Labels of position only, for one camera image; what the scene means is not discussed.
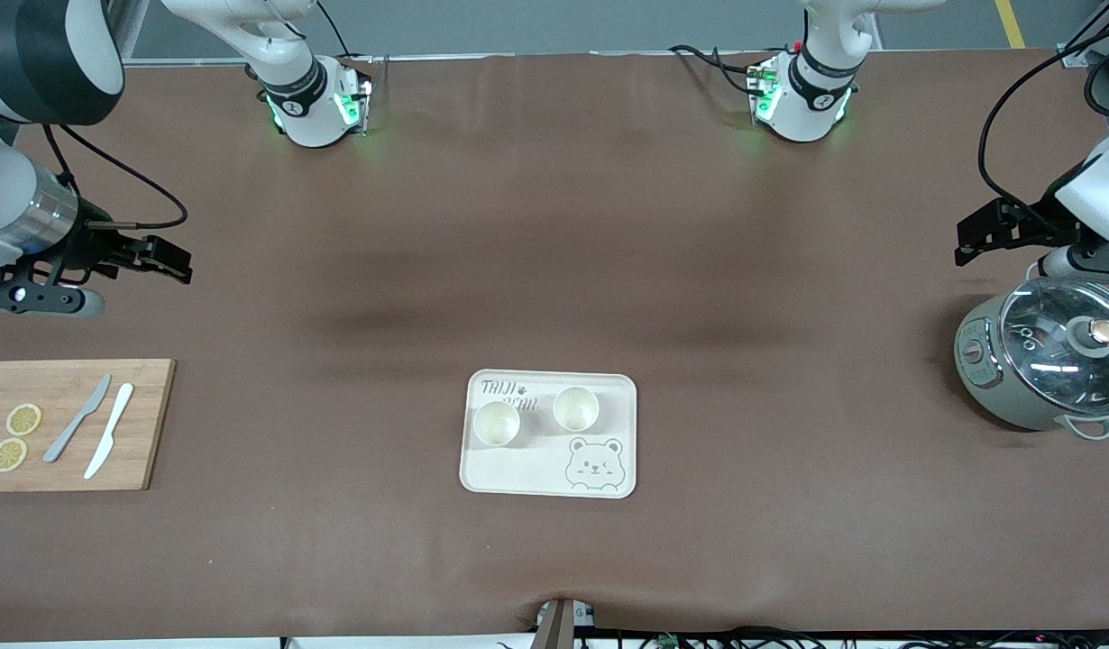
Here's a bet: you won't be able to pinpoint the white IKEA cup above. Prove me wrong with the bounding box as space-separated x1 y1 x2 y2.
552 384 601 433
471 399 522 448

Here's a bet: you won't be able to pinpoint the cream bear print tray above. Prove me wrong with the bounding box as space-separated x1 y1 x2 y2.
458 368 638 500

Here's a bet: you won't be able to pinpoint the glass pot lid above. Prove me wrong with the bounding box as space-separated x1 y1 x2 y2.
998 274 1109 416

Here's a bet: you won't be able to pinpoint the wooden cutting board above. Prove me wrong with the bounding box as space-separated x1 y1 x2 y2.
0 358 177 493

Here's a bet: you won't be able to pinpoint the white plastic knife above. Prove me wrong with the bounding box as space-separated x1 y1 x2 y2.
83 382 135 480

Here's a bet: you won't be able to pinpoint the grey plastic knife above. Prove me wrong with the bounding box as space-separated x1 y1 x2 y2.
42 373 113 465

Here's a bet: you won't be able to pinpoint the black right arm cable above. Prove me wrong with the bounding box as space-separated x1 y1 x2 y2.
44 120 189 232

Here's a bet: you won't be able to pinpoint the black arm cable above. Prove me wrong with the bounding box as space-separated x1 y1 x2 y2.
44 120 189 232
976 0 1109 231

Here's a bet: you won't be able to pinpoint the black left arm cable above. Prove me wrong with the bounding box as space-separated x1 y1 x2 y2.
976 0 1109 231

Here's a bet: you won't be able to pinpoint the aluminium frame profile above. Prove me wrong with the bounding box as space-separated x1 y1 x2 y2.
1058 0 1109 69
104 0 154 66

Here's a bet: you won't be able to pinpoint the black base cables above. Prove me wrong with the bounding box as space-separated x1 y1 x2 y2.
668 42 774 96

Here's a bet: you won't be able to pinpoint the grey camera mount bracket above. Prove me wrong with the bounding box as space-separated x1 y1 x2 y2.
535 598 598 649

